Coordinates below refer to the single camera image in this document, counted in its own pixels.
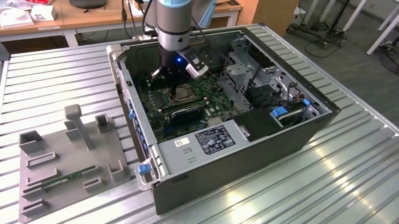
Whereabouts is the silver CPU plate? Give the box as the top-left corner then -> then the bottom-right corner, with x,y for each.
174,85 -> 192,100

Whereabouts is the metal socket cover frame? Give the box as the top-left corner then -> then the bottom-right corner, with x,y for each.
170,84 -> 200,105

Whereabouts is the CPU socket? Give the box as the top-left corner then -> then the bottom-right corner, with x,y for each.
167,84 -> 200,105

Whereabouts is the green motherboard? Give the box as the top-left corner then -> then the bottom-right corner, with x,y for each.
136,70 -> 242,143

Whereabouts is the graphics card with fan shroud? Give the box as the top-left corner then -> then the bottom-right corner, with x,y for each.
162,102 -> 207,131

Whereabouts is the metal drive cage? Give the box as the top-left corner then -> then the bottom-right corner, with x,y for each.
223,37 -> 323,117

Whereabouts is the wooden desk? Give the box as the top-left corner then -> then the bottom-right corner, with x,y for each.
0,0 -> 244,49

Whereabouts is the black round object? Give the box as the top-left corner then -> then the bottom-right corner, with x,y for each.
68,0 -> 107,10

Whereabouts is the hard disk in blue carrier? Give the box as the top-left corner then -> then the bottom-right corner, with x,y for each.
270,106 -> 306,128

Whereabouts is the grey power supply unit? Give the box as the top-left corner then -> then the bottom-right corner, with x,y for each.
155,119 -> 252,176

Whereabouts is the wooden cabinet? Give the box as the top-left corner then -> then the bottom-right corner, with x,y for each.
236,0 -> 299,38

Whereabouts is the blue case latch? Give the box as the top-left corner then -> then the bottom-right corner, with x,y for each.
136,163 -> 152,175

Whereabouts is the white cardboard box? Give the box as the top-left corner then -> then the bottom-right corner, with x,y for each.
30,5 -> 58,22

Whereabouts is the grey parts rack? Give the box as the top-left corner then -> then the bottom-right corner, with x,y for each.
17,104 -> 132,224

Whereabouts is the open black PC case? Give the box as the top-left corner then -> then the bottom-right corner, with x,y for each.
104,22 -> 342,216

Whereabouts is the black wheeled stand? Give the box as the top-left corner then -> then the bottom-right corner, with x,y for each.
286,0 -> 350,49

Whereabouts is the flat white box with disc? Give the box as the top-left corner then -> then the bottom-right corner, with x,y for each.
0,8 -> 35,30

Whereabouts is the green RAM stick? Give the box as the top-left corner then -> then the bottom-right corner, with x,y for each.
39,167 -> 96,190

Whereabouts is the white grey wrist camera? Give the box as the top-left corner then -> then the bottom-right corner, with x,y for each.
182,48 -> 210,79

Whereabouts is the white table frame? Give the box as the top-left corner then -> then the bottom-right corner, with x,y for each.
364,0 -> 399,56

